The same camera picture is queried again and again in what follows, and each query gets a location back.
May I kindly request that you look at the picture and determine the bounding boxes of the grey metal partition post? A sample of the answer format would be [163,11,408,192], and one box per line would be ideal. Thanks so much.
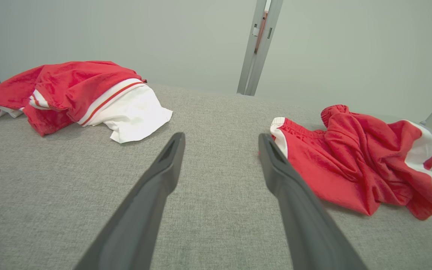
[237,0,284,96]

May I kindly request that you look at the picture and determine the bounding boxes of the grey fabric padded bench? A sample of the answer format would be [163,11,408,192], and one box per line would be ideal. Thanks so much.
[0,83,432,270]

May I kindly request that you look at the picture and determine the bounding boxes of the red shorts with white trim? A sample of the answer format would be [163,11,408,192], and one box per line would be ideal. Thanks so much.
[270,105,432,221]

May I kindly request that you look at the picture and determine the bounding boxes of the red and white jersey shirt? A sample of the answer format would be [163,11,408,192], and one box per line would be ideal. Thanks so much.
[0,61,173,144]

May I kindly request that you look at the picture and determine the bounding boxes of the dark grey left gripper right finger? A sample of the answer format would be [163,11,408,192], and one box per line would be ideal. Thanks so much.
[258,133,369,270]

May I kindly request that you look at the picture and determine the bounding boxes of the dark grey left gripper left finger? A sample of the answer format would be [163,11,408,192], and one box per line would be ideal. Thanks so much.
[73,132,186,270]

